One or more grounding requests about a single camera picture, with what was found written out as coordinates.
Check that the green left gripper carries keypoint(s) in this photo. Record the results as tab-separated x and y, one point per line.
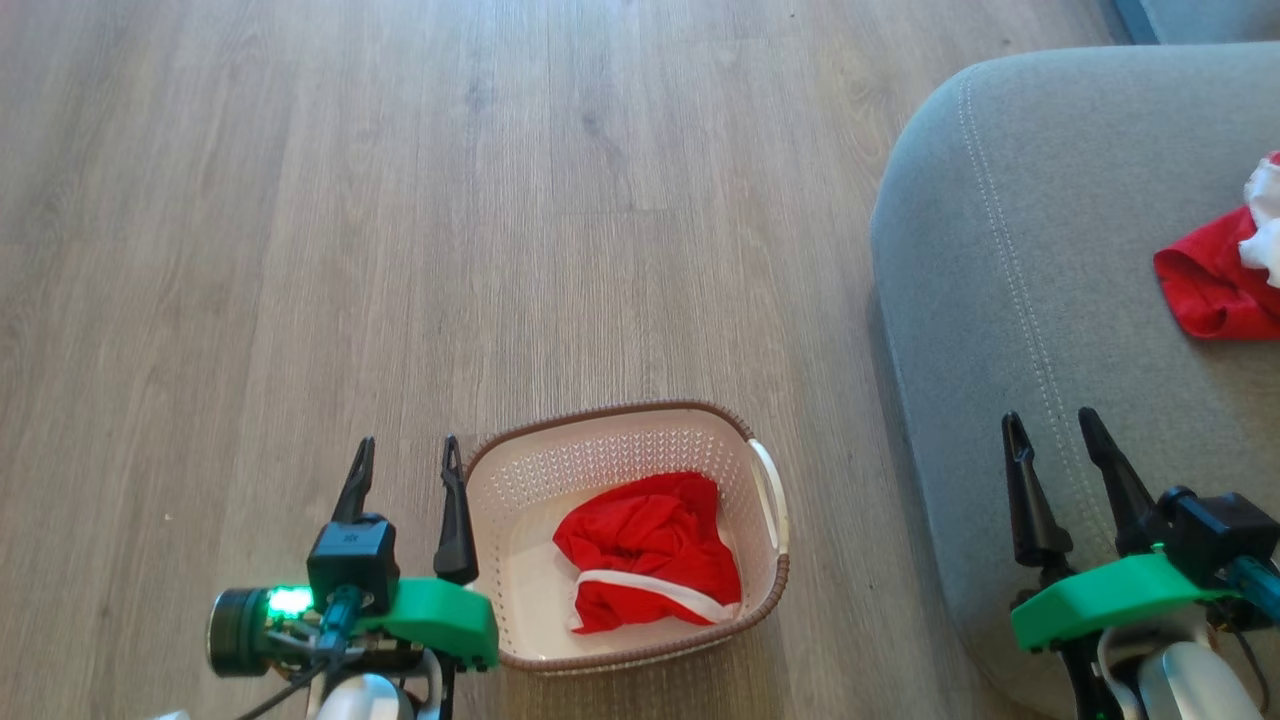
440	615

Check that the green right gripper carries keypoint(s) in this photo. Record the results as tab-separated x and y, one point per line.
1100	600

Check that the red and white garment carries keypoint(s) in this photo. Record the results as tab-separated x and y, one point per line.
1215	280

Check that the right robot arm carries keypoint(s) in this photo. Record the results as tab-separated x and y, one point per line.
1190	680

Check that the grey fabric sofa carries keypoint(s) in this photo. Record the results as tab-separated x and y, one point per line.
1050	250

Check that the white woven laundry basket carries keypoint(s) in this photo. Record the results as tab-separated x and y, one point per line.
600	450

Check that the red garment with white band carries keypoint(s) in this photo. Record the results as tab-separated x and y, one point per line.
650	540

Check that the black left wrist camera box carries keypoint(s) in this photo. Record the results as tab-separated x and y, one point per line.
352	560

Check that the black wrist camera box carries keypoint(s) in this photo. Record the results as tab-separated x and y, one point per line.
352	560
1220	530

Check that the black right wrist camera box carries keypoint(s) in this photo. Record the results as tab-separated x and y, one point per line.
1220	530

